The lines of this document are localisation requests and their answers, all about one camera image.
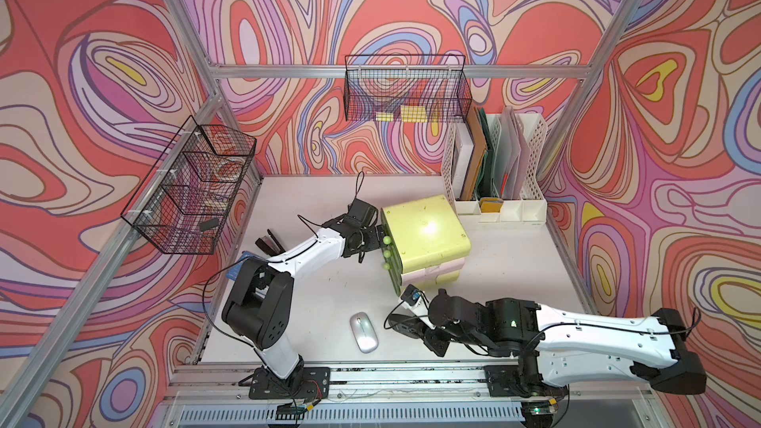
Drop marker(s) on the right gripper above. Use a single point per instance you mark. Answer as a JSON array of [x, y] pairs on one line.
[[429, 338]]

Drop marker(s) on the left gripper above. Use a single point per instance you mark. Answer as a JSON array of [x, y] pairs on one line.
[[375, 242]]

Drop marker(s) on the green drawer cabinet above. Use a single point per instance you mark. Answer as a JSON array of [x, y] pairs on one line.
[[431, 247]]

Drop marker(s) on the silver computer mouse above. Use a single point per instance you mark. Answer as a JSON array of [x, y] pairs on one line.
[[364, 332]]

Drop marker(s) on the green drawer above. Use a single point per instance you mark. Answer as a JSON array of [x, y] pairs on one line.
[[390, 222]]

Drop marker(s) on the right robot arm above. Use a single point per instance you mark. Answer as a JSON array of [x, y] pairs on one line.
[[554, 348]]

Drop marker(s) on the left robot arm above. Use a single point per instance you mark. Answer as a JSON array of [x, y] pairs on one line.
[[258, 308]]

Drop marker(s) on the black stapler tool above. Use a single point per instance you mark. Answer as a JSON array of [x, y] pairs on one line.
[[270, 245]]

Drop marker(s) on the green folder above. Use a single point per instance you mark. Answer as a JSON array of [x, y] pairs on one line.
[[485, 186]]

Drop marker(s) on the yellow sticky note pad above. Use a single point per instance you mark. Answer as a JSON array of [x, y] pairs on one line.
[[413, 114]]

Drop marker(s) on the white file organizer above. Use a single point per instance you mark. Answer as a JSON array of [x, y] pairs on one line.
[[519, 140]]

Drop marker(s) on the blue card pack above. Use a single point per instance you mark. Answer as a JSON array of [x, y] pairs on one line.
[[234, 270]]

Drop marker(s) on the brown folder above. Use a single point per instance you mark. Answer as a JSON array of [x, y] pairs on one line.
[[478, 155]]

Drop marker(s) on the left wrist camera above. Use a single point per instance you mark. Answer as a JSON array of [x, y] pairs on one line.
[[362, 214]]

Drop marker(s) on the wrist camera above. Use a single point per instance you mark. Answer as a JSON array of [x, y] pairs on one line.
[[413, 299], [362, 214]]

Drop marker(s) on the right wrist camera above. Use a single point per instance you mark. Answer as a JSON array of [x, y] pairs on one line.
[[413, 299]]

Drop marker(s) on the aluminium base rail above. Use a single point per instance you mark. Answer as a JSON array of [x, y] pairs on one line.
[[449, 394]]

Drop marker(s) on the back black wire basket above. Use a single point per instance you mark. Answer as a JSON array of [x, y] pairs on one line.
[[376, 85]]

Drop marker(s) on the black wire basket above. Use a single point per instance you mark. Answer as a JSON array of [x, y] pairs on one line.
[[376, 85], [182, 207]]

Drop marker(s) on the left black wire basket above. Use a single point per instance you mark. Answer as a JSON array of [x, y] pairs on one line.
[[182, 207]]

